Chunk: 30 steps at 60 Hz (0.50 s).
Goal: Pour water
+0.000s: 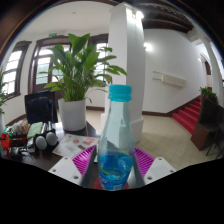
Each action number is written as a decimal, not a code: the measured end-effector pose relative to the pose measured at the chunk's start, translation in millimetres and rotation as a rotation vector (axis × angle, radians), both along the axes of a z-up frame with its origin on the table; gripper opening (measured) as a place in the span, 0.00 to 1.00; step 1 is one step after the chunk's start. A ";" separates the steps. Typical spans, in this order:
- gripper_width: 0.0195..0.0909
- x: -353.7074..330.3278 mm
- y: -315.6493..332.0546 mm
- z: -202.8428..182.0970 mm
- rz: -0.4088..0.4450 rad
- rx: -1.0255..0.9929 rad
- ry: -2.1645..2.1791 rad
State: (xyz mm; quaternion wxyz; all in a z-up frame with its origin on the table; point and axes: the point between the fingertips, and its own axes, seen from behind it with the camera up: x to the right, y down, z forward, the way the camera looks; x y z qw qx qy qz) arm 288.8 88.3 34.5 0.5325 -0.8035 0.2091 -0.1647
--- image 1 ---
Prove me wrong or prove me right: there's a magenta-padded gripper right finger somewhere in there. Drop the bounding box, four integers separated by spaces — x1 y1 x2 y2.
128 146 177 188

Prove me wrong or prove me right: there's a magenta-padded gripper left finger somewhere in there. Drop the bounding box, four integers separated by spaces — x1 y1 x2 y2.
48 144 98 188

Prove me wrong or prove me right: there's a clear bottle with teal cap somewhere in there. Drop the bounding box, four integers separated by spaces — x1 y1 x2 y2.
97 84 137 192

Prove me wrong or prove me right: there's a printed paper booklet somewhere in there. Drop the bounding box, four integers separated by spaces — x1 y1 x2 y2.
52 133 101 158

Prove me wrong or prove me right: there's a silver-headed black microphone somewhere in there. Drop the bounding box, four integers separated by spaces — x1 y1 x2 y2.
45 121 59 147
35 133 48 150

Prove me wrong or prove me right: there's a flat black case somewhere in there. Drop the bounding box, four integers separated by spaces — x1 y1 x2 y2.
11 146 33 157

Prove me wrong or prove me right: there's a green notebook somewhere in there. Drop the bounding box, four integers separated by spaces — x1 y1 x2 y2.
26 121 44 139

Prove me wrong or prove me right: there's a red carpeted staircase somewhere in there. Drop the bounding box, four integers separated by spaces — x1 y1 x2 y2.
171 96 204 134

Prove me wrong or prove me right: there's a dark wooden cabinet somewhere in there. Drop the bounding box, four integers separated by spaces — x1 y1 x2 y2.
190 98 224 158

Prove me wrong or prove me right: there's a black chair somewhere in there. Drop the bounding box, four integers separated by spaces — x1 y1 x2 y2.
24 91 58 125

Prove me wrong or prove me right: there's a red snack packet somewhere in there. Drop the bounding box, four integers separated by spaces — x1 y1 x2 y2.
0 132 13 151

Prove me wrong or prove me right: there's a small green plant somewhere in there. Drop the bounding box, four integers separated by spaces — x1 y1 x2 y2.
199 86 218 103

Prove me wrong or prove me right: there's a brown wooden double door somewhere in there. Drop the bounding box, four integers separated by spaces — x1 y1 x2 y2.
27 35 73 96

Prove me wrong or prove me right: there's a brown-framed window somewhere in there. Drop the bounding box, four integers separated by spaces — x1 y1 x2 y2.
0 40 33 101
87 33 110 83

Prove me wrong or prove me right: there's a white wall heater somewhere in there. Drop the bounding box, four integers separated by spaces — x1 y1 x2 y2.
152 70 188 88

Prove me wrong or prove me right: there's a glowing wall lamp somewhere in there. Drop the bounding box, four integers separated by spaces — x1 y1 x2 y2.
143 42 154 53

